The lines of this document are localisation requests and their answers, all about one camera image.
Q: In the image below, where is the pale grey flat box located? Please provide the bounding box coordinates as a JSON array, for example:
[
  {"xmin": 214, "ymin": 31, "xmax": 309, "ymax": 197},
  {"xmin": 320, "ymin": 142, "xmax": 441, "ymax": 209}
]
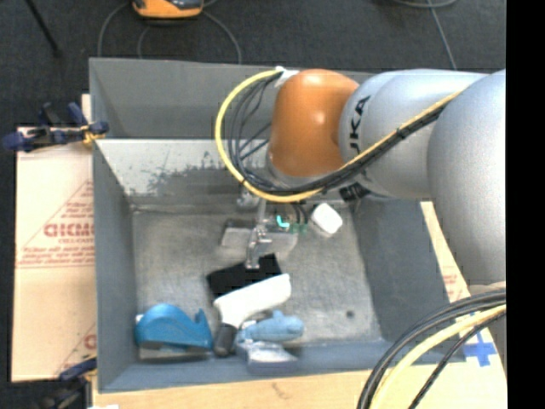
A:
[{"xmin": 238, "ymin": 339, "xmax": 300, "ymax": 375}]

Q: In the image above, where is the light blue toy animal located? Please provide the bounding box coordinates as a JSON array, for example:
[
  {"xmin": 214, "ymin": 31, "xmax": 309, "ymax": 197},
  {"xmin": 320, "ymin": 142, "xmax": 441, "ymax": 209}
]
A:
[{"xmin": 236, "ymin": 310, "xmax": 306, "ymax": 343}]

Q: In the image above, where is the blue whale tape dispenser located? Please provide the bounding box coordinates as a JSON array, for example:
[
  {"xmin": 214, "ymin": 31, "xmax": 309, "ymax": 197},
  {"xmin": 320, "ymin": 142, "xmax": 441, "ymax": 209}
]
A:
[{"xmin": 133, "ymin": 303, "xmax": 215, "ymax": 362}]

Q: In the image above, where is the black flat block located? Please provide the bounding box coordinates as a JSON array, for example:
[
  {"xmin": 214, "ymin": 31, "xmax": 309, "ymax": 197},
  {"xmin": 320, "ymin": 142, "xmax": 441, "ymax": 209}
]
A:
[{"xmin": 205, "ymin": 252, "xmax": 283, "ymax": 307}]

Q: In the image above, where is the white bottle with grey cap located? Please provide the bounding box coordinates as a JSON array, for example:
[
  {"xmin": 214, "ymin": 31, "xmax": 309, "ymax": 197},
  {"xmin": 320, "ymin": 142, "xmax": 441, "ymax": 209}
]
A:
[{"xmin": 211, "ymin": 273, "xmax": 293, "ymax": 358}]

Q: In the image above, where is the brown cardboard board red print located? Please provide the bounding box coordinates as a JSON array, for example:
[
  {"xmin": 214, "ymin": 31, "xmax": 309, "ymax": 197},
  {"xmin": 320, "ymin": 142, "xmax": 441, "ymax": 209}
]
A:
[{"xmin": 10, "ymin": 125, "xmax": 499, "ymax": 383}]

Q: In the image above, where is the grey metal bin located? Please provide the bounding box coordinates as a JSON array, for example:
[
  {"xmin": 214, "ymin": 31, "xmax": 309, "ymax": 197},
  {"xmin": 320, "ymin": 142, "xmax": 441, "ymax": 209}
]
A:
[{"xmin": 88, "ymin": 56, "xmax": 486, "ymax": 395}]

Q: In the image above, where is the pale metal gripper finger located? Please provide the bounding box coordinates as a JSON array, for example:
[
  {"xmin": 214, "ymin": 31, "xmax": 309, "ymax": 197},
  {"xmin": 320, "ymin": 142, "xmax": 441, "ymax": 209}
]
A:
[{"xmin": 245, "ymin": 227, "xmax": 273, "ymax": 271}]

